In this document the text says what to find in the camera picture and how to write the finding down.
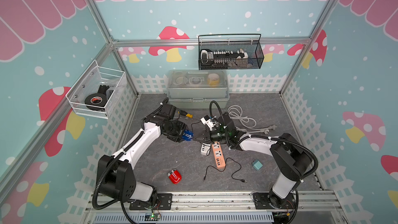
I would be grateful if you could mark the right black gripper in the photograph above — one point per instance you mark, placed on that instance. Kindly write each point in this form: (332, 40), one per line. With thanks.
(206, 136)

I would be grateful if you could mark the white power strip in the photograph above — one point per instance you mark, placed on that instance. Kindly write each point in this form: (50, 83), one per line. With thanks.
(205, 149)

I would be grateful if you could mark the teal cube adapter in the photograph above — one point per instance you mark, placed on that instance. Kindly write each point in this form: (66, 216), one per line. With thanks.
(257, 165)

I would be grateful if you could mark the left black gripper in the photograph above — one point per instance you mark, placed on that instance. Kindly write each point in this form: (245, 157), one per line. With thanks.
(177, 138)

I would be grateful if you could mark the black power strip in basket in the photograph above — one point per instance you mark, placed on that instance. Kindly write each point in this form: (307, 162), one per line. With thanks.
(213, 58)

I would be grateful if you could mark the red blue electric shaver case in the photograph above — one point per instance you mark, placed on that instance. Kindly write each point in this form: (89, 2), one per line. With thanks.
(174, 176)

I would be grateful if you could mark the white wire wall basket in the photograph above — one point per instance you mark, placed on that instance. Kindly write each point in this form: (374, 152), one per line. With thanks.
(97, 79)

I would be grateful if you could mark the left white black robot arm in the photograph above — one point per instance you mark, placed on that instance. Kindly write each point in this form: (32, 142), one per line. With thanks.
(115, 181)

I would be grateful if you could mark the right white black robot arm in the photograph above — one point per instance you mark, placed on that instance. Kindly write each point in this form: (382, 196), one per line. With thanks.
(295, 161)

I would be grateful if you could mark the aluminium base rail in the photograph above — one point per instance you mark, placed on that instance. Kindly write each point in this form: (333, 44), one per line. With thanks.
(230, 207)

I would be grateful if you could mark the yellow black screwdriver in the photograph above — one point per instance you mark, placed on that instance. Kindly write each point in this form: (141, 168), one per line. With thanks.
(185, 115)

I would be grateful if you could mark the translucent green storage box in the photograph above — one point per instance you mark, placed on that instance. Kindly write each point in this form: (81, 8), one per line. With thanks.
(188, 89)

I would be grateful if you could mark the black wire mesh wall basket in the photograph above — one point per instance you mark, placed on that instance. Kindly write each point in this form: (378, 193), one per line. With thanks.
(249, 43)

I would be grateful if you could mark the yellow tape roll in box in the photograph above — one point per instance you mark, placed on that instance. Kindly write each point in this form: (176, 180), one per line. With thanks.
(213, 79)

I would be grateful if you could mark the black electrical tape roll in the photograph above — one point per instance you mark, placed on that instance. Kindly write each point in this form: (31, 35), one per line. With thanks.
(96, 102)

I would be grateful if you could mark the orange power strip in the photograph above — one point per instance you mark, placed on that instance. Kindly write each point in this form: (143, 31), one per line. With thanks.
(218, 155)

